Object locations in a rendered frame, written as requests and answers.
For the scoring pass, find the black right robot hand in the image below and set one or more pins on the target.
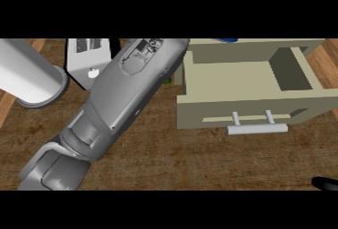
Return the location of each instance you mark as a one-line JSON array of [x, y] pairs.
[[325, 183]]

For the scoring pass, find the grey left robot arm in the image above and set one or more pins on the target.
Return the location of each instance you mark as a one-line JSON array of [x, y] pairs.
[[114, 98]]

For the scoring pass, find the beige open wooden drawer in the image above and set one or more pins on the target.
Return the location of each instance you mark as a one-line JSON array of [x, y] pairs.
[[238, 89]]

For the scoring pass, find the green can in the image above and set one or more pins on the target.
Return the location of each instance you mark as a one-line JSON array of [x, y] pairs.
[[169, 81]]

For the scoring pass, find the beige wooden cabinet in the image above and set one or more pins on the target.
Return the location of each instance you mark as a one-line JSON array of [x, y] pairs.
[[260, 44]]

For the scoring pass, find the blue object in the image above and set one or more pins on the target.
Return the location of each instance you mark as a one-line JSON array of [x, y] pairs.
[[227, 39]]

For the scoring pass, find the white toaster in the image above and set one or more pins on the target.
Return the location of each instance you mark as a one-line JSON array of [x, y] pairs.
[[86, 59]]

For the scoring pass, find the white paper towel roll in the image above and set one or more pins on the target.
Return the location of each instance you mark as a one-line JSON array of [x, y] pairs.
[[27, 74]]

